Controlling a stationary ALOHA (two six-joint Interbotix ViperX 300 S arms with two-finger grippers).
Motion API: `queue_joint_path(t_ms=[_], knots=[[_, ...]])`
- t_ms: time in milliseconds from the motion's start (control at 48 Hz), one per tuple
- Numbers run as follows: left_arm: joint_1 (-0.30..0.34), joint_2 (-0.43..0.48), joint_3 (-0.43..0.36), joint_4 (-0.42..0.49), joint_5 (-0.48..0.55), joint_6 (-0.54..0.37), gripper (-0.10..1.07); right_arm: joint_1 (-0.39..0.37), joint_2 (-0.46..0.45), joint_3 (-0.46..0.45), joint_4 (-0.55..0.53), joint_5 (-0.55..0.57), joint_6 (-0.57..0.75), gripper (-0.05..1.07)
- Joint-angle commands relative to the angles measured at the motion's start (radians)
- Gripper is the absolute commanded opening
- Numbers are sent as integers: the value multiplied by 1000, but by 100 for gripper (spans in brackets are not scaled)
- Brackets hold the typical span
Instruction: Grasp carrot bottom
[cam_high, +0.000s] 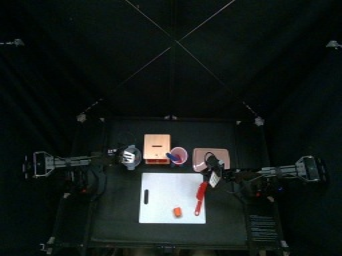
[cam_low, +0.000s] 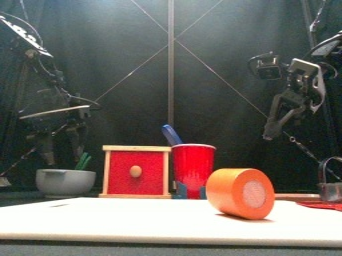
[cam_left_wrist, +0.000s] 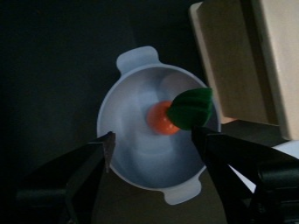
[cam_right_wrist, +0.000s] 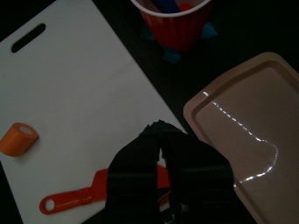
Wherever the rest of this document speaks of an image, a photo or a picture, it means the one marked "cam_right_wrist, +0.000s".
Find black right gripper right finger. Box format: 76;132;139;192
156;120;249;224

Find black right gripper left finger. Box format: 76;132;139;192
104;123;164;224

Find orange toy carrot piece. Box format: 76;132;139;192
0;122;40;158

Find beige plastic tray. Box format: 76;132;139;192
181;52;299;224

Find white plastic cutting board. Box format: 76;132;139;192
0;0;187;224

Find blue tape strips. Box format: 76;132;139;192
140;21;219;65

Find red plastic cup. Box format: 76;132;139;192
129;0;213;53

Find blue utensil in cup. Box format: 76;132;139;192
151;0;181;14

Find red utensil in cup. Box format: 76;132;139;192
177;2;195;12

